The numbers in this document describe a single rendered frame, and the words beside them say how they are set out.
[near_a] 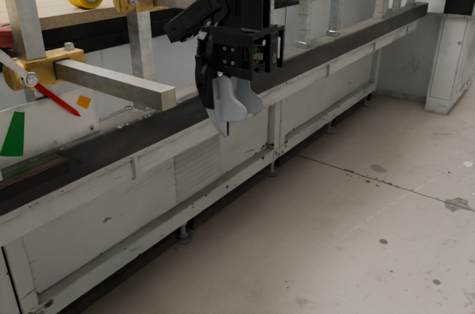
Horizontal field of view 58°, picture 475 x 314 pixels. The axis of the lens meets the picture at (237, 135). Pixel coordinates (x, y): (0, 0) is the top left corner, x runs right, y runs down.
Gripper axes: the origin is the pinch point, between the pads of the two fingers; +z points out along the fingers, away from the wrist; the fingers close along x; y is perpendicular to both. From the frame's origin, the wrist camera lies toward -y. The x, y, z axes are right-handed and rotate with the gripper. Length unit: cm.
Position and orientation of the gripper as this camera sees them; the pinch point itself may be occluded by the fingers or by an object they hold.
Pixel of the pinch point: (221, 125)
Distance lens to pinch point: 59.0
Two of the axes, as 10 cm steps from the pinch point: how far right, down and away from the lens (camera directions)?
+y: 8.1, 2.5, -5.3
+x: 5.8, -3.4, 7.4
